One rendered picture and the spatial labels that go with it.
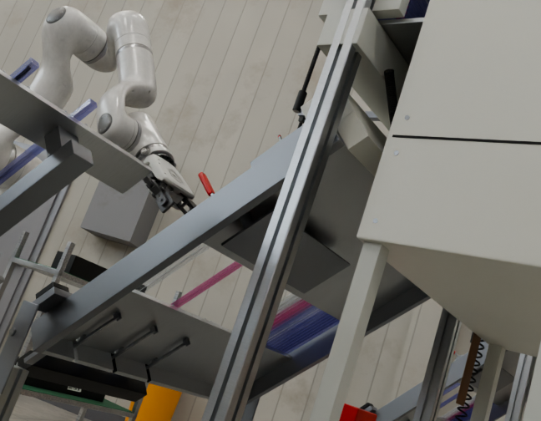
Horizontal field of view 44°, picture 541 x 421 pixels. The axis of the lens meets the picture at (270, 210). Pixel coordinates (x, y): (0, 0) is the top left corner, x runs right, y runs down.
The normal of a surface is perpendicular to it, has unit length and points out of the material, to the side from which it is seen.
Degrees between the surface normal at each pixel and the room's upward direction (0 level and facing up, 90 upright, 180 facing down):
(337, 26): 90
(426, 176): 90
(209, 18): 90
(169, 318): 137
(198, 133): 90
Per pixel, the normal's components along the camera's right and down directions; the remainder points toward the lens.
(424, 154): -0.53, -0.38
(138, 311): 0.29, 0.75
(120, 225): -0.24, -0.32
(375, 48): 0.78, 0.11
